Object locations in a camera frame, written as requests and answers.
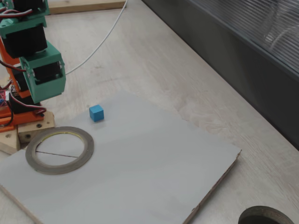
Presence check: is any red circuit board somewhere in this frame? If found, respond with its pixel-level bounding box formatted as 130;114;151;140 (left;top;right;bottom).
0;86;11;111

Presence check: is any wedge-shaped wooden block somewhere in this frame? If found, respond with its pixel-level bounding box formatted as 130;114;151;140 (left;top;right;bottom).
0;127;21;156

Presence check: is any dark window frame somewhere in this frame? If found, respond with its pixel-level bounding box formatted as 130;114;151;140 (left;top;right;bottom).
142;0;299;151

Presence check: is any blue cube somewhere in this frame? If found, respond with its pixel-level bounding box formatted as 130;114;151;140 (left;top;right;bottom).
89;104;105;122

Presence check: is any grey plywood board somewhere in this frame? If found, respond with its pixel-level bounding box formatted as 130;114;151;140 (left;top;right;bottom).
0;90;242;224

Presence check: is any ribbed translucent window panel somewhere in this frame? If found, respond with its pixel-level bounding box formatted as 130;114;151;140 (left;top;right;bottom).
184;0;299;75

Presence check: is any grey tape ring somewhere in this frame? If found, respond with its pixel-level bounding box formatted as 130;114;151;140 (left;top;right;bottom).
25;126;95;175

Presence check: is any light wooden plank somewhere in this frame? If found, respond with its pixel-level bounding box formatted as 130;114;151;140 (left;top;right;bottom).
48;0;127;15

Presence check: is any red white black servo cable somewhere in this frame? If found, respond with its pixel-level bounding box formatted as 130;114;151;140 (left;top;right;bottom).
8;92;47;118
0;6;27;22

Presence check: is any wooden base block with holes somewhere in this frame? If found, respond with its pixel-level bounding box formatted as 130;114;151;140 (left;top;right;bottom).
17;111;56;144

